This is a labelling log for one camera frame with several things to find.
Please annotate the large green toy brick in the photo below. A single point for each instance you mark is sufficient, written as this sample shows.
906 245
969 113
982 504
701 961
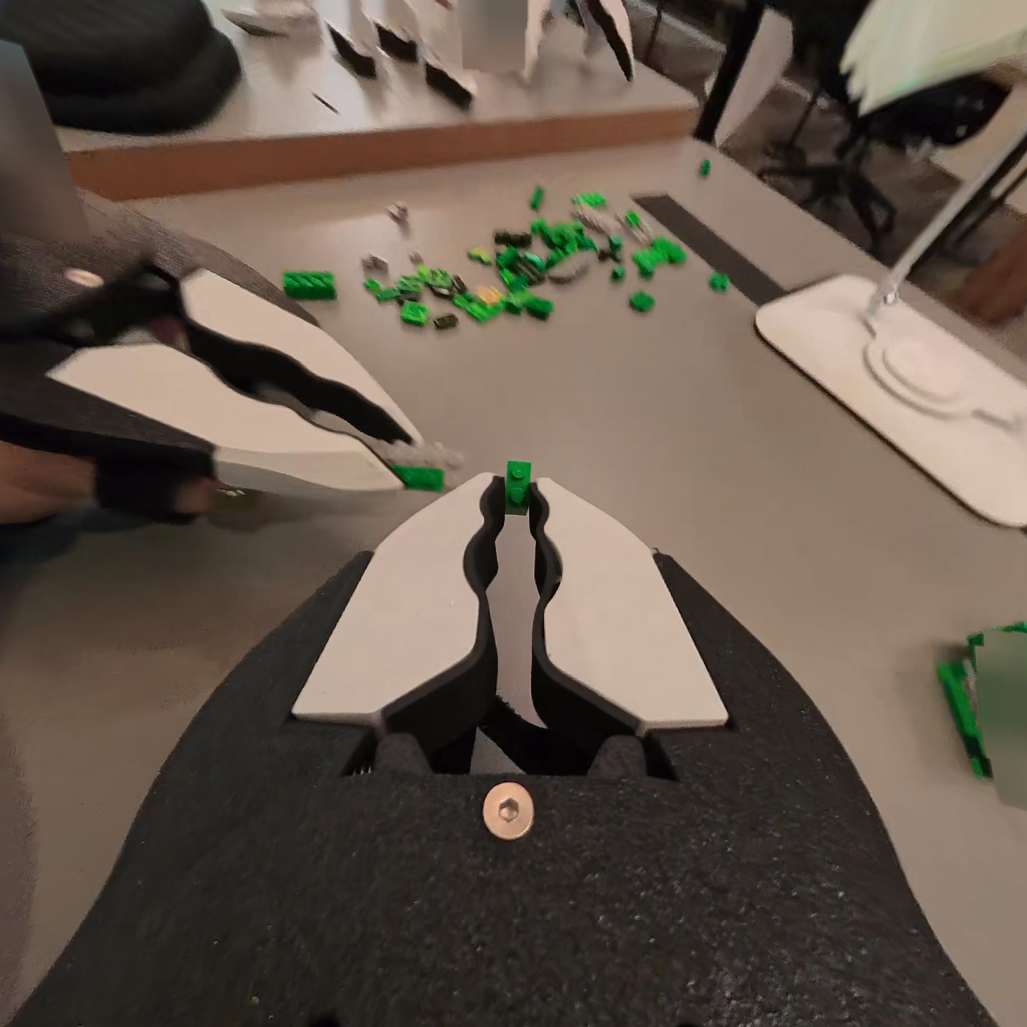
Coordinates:
310 286

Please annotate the grey table with wooden edge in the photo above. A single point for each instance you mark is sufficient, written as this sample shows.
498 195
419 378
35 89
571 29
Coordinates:
521 112

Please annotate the green toy set box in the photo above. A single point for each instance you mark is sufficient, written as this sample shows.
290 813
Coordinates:
959 706

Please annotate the tan round brick piece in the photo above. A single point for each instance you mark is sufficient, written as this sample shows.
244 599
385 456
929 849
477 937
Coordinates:
488 294

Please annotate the grey desk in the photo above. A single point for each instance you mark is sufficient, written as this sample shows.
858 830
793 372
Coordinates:
642 401

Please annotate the grey and green brick assembly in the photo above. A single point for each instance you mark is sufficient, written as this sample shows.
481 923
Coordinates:
417 479

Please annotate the person's left hand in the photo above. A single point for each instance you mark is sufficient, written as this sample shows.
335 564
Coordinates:
48 481

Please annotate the light grey studded plate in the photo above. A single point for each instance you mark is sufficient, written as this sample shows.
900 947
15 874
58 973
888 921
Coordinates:
591 222

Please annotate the white desk lamp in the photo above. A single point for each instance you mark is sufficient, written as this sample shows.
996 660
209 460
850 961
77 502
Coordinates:
882 385

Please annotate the pile of green toy bricks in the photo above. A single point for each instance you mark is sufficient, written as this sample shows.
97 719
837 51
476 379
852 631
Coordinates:
545 257

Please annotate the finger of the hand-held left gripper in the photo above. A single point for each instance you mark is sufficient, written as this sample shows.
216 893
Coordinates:
200 401
281 329

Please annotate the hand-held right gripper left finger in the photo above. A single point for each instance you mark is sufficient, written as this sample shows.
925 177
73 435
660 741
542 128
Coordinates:
401 626

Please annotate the dark grey wedge plate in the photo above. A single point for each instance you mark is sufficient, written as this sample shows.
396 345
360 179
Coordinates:
570 270

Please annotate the small black pin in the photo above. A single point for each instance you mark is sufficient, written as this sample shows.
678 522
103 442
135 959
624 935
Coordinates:
325 102

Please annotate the small green toy brick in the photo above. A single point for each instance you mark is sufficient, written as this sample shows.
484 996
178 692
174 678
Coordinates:
518 489

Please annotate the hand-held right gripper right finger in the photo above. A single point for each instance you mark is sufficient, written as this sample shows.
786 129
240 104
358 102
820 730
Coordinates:
634 626

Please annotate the black office chair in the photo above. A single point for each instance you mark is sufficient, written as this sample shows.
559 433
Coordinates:
923 120

